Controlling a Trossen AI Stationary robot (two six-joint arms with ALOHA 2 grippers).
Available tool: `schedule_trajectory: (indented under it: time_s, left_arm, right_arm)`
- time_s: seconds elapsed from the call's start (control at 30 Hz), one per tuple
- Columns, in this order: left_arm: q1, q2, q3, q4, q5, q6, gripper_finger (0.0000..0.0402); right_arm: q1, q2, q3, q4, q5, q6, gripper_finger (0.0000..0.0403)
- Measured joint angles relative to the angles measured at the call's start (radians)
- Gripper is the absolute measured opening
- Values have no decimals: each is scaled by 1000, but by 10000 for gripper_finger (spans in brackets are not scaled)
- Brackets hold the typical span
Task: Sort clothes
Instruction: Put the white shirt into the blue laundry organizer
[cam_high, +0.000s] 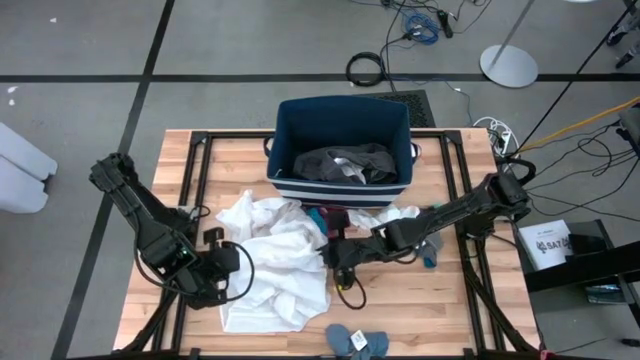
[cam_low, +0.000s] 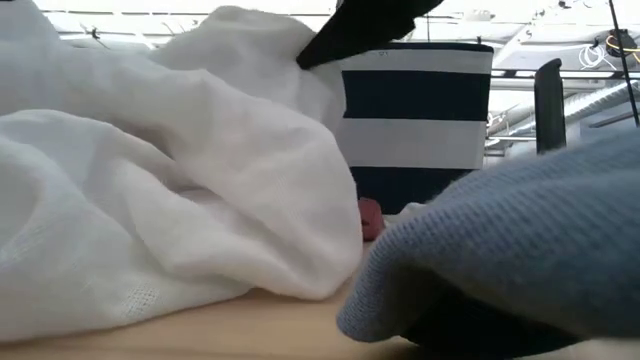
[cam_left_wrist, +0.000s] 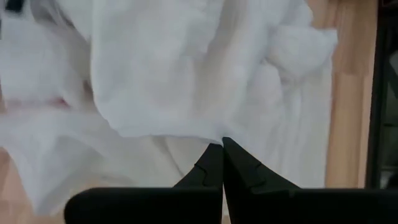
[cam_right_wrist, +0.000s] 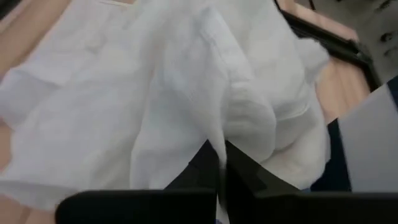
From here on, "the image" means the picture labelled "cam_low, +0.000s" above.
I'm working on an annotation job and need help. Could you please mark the large white towel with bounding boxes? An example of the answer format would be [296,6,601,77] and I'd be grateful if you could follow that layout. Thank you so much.
[0,0,365,344]

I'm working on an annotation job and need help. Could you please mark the dark red garment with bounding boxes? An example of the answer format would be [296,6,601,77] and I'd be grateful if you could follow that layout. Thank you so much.
[356,196,387,243]

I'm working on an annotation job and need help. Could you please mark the navy white striped fabric basket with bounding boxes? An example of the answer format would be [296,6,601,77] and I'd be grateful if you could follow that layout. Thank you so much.
[333,41,496,216]

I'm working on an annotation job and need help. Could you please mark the large blue knit sock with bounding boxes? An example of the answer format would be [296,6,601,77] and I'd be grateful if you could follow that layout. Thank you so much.
[336,126,640,359]

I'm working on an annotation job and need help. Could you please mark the thin black slanted rod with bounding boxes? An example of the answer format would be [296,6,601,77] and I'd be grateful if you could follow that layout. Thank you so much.
[607,0,640,129]

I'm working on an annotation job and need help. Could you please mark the black upright post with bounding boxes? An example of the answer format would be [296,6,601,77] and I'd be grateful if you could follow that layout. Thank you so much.
[533,58,568,154]

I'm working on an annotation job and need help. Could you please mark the black ceiling device with cables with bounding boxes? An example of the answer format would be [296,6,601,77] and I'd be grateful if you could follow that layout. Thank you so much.
[578,28,640,71]

